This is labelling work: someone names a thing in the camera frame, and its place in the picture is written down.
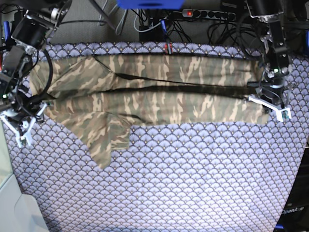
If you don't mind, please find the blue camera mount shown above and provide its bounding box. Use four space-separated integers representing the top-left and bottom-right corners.
117 0 184 10

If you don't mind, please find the camouflage T-shirt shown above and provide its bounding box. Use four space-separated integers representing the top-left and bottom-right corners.
29 54 268 169

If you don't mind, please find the black OpenArm case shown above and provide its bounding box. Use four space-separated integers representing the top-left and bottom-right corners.
274 147 309 232

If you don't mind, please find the black box under table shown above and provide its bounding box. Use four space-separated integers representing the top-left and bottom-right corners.
139 26 165 42

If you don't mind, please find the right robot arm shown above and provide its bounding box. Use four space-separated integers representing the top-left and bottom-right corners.
0 0 72 147

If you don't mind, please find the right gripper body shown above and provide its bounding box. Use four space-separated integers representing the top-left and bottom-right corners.
0 91 44 126

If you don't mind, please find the purple fan-pattern tablecloth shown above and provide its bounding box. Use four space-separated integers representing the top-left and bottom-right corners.
4 56 309 232

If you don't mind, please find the white plastic bin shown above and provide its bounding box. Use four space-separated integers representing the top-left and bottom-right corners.
0 126 49 232

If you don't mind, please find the red black clamp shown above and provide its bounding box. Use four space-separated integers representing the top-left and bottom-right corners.
165 43 173 55

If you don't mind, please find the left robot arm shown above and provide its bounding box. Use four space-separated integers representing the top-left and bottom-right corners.
239 0 292 122

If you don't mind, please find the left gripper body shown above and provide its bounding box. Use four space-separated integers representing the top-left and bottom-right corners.
256 70 287 106

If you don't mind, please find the black power strip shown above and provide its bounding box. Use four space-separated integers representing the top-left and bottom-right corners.
182 9 236 21

